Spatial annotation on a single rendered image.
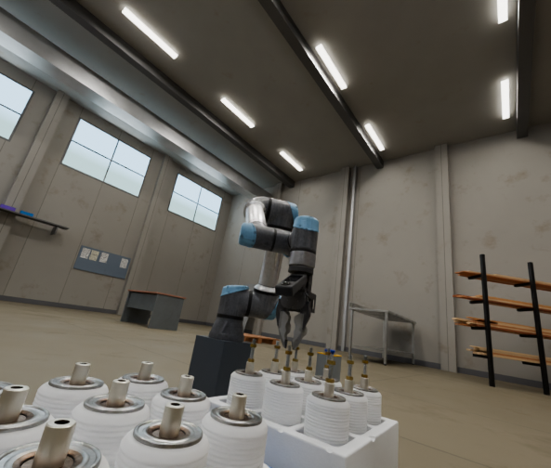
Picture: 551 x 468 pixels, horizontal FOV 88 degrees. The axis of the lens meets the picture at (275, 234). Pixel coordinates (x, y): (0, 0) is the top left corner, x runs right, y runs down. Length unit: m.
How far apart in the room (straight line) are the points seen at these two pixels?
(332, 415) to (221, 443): 0.31
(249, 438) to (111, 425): 0.17
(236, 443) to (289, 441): 0.28
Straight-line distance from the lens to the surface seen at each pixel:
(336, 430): 0.72
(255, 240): 0.88
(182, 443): 0.38
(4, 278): 9.91
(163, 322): 6.29
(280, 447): 0.73
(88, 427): 0.47
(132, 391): 0.62
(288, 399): 0.76
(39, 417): 0.45
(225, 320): 1.26
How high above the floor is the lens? 0.38
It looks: 18 degrees up
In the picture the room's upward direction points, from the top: 9 degrees clockwise
